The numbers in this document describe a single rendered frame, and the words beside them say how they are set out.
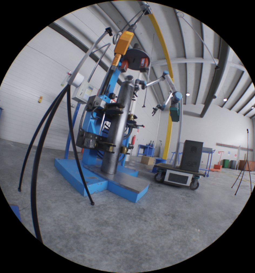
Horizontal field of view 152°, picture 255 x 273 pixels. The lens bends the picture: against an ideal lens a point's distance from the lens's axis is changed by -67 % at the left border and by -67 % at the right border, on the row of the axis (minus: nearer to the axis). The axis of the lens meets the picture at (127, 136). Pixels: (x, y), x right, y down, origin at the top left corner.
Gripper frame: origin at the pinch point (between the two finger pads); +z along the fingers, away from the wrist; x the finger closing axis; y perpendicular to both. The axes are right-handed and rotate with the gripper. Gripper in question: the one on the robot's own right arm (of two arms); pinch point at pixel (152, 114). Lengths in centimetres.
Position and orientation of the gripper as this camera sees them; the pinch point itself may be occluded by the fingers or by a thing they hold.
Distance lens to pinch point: 246.2
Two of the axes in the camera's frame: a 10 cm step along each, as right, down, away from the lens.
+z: -5.9, 8.0, -0.4
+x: 3.1, 2.8, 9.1
